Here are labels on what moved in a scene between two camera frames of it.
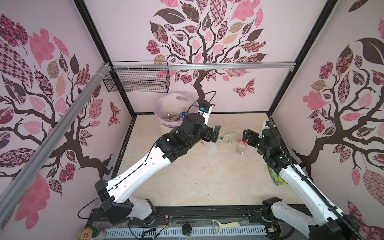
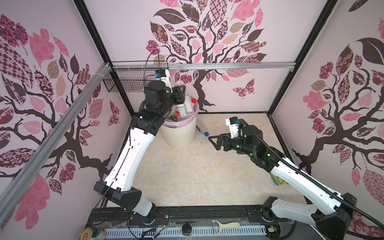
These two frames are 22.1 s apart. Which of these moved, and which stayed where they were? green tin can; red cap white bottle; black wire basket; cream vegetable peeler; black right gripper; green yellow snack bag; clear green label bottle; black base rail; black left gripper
Moved: black left gripper; clear green label bottle; black right gripper; red cap white bottle
Stayed: cream vegetable peeler; black base rail; green tin can; green yellow snack bag; black wire basket
